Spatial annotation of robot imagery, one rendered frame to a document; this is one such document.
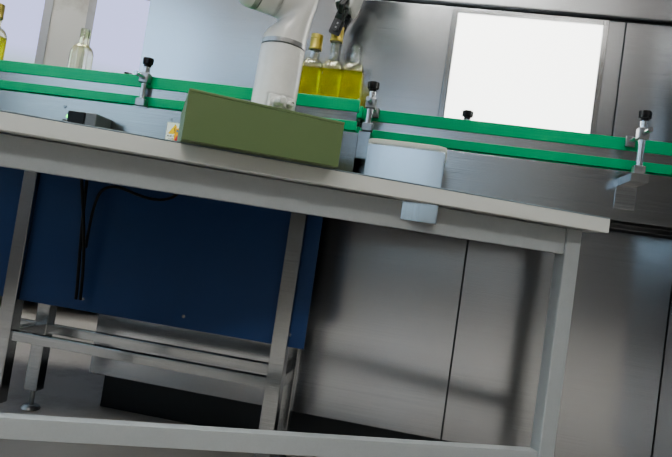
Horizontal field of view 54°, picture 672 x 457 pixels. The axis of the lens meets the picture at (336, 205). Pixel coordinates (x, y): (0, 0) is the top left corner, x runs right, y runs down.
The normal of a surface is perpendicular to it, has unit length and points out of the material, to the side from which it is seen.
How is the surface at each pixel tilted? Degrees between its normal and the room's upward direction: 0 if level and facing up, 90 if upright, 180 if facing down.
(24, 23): 90
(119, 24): 90
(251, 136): 90
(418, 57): 90
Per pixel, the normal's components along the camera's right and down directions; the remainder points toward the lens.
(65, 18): 0.27, -0.01
